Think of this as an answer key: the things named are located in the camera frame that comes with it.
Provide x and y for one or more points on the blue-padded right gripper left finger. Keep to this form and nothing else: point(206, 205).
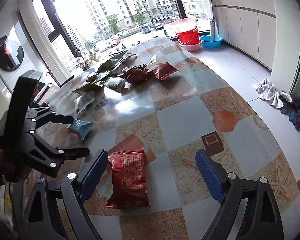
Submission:
point(90, 174)

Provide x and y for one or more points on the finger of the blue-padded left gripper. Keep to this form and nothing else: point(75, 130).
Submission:
point(62, 118)
point(73, 153)

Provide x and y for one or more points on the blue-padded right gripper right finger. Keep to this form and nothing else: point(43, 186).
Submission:
point(213, 175)

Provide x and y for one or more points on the light blue snack packet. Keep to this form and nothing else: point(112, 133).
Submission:
point(81, 128)

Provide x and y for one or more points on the red foil snack packet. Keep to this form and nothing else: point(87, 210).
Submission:
point(128, 180)

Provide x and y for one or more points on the pile of green snack packets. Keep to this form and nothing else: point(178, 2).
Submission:
point(111, 66)

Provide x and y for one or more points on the white washing machine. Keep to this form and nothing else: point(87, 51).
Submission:
point(16, 55)

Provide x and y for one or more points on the dark red snack packets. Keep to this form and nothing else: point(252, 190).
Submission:
point(141, 73)

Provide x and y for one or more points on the white cloth on floor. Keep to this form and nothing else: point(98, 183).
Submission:
point(267, 91)

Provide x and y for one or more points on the blue basin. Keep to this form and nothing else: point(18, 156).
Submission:
point(207, 41)

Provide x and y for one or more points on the red bucket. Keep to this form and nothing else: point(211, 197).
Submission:
point(189, 38)

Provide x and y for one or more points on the white cabinet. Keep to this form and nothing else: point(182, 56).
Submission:
point(250, 26)

